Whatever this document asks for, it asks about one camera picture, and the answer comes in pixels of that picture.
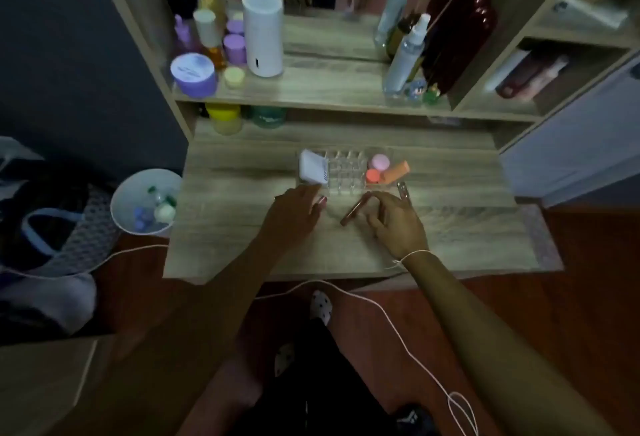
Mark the person's black trousers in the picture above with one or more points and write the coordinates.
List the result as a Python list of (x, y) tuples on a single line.
[(325, 390)]

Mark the dark olive bottle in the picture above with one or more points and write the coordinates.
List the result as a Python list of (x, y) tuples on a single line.
[(399, 33)]

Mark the clear acrylic organizer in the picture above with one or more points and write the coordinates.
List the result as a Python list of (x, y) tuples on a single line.
[(345, 176)]

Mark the white waste bin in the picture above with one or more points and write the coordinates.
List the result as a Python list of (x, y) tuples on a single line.
[(144, 203)]

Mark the white flat box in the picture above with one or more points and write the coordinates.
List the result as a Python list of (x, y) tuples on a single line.
[(313, 168)]

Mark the wooden vanity shelf unit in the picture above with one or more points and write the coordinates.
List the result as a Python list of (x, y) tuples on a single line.
[(345, 231)]

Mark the white polka dot sock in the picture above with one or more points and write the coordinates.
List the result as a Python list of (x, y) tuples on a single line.
[(320, 306), (284, 358)]

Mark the purple jar with lid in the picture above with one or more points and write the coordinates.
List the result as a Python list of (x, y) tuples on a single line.
[(194, 75)]

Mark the small green bottle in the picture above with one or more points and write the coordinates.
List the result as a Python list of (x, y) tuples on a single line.
[(432, 94)]

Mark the orange tube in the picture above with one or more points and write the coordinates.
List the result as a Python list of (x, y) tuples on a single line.
[(396, 171)]

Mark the person's left forearm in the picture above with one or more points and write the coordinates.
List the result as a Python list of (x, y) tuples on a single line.
[(200, 330)]

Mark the dark red book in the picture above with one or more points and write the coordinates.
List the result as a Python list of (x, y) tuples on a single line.
[(530, 76)]

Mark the person's right thumb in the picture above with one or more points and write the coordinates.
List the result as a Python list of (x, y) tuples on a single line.
[(376, 216)]

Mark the brown lipstick tube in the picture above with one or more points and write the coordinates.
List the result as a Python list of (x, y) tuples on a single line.
[(354, 212)]

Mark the red-orange round sponge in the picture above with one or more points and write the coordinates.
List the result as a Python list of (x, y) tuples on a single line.
[(372, 176)]

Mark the amber bottle with white cap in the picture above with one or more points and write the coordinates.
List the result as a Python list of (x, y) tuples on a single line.
[(209, 36)]

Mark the silver nail clipper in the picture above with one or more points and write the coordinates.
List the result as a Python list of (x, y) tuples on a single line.
[(402, 191)]

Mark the white tube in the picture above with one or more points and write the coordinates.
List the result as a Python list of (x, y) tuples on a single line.
[(590, 12)]

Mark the pink round sponge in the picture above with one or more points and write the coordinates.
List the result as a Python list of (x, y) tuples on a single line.
[(380, 162)]

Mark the small pale yellow jar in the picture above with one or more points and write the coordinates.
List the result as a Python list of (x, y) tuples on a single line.
[(234, 76)]

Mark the clear spray bottle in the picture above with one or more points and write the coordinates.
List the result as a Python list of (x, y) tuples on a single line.
[(406, 58)]

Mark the small purple bottle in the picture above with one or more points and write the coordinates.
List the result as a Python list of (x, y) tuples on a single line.
[(234, 48)]

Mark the person's left fingers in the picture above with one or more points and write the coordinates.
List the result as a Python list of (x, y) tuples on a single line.
[(316, 203)]

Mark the teal jar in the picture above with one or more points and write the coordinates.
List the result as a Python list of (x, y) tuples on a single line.
[(268, 116)]

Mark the small blue figurine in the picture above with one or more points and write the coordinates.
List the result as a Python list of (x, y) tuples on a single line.
[(416, 88)]

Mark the person's right hand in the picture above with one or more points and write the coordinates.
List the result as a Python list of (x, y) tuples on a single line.
[(400, 228)]

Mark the person's right forearm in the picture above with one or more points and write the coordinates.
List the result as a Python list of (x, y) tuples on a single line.
[(490, 345)]

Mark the tall white humidifier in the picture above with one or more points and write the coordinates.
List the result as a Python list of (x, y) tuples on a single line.
[(263, 33)]

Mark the white cabinet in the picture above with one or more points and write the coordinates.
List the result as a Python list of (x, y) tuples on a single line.
[(580, 143)]

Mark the person's left hand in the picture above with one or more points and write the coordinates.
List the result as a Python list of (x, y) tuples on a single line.
[(290, 216)]

